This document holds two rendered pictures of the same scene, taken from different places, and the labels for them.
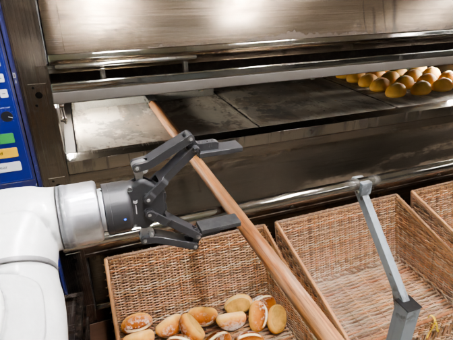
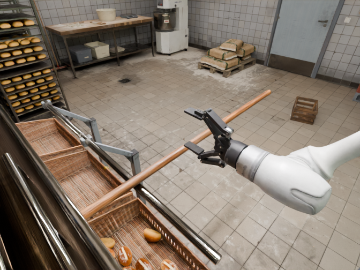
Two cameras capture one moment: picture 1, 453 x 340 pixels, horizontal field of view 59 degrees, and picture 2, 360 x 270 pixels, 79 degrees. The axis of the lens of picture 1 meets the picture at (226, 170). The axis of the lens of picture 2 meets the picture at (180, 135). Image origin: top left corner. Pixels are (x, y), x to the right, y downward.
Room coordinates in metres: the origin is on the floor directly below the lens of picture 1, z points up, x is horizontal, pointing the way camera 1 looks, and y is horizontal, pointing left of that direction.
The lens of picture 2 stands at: (0.84, 0.52, 1.75)
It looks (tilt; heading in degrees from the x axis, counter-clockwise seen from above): 36 degrees down; 246
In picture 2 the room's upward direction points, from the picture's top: straight up
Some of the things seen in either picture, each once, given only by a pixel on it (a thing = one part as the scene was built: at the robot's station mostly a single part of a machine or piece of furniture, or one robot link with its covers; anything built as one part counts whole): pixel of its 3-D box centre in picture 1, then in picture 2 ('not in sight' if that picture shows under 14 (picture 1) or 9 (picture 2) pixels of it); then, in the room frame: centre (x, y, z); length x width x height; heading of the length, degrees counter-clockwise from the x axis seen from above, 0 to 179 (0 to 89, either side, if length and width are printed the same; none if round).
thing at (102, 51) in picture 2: not in sight; (97, 50); (0.44, -4.98, 0.35); 0.50 x 0.36 x 0.24; 113
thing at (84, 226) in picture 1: (83, 213); (252, 162); (0.49, 0.21, 1.34); 0.09 x 0.06 x 0.09; 21
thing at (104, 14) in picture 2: not in sight; (106, 15); (0.07, -5.21, 1.01); 0.43 x 0.42 x 0.21; 21
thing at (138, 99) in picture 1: (139, 87); not in sight; (1.71, 0.38, 1.20); 0.55 x 0.36 x 0.03; 112
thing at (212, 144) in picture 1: (201, 139); (202, 111); (0.55, 0.04, 1.42); 0.05 x 0.01 x 0.03; 111
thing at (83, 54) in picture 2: not in sight; (79, 53); (0.83, -4.83, 0.35); 0.50 x 0.36 x 0.24; 111
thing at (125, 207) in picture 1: (134, 204); (229, 150); (0.51, 0.14, 1.34); 0.09 x 0.07 x 0.08; 111
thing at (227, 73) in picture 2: not in sight; (227, 63); (-2.25, -3.66, 0.07); 1.20 x 0.80 x 0.14; 21
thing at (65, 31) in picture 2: not in sight; (107, 43); (0.18, -5.08, 0.45); 2.20 x 0.80 x 0.90; 21
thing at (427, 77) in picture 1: (388, 72); not in sight; (1.94, -0.78, 1.21); 0.61 x 0.48 x 0.06; 21
